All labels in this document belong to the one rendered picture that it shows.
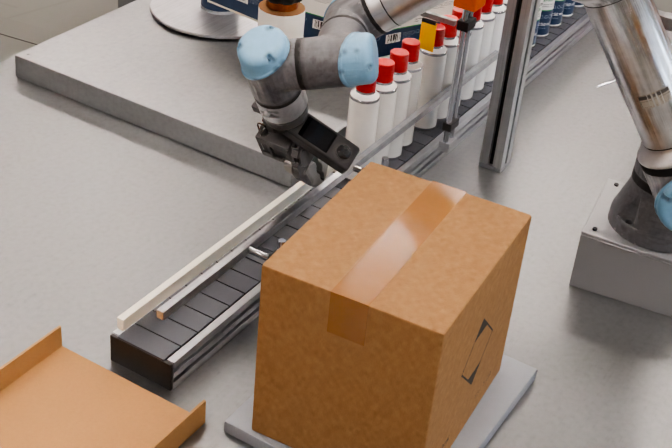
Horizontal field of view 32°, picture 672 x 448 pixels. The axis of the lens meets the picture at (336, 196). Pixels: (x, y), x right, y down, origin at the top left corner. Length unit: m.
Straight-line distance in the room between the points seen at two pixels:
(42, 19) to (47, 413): 3.25
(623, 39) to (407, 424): 0.58
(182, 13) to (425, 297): 1.36
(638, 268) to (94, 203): 0.91
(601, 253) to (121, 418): 0.80
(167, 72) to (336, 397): 1.08
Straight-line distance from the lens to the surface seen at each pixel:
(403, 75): 2.05
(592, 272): 1.94
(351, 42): 1.65
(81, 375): 1.69
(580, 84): 2.63
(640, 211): 1.89
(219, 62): 2.42
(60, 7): 4.86
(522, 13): 2.09
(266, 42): 1.66
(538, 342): 1.82
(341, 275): 1.40
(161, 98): 2.27
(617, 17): 1.60
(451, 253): 1.46
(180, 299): 1.61
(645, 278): 1.92
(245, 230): 1.83
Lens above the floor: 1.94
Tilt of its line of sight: 32 degrees down
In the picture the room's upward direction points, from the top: 6 degrees clockwise
